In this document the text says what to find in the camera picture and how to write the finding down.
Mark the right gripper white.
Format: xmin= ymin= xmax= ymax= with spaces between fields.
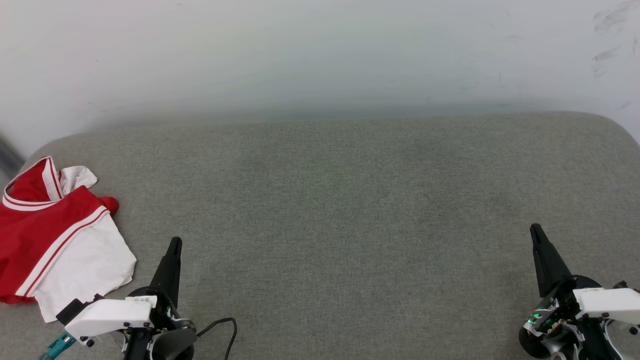
xmin=518 ymin=223 xmax=640 ymax=360

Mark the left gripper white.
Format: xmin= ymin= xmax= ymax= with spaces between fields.
xmin=64 ymin=237 xmax=198 ymax=360

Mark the dark grey baseboard strip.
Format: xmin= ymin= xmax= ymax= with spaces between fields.
xmin=0 ymin=134 xmax=24 ymax=173

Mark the teal left camera connector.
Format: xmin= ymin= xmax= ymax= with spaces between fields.
xmin=40 ymin=332 xmax=76 ymax=360

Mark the thin black cable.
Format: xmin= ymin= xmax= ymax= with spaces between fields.
xmin=196 ymin=317 xmax=238 ymax=360

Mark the red and white basketball jersey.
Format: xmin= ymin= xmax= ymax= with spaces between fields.
xmin=0 ymin=156 xmax=137 ymax=324

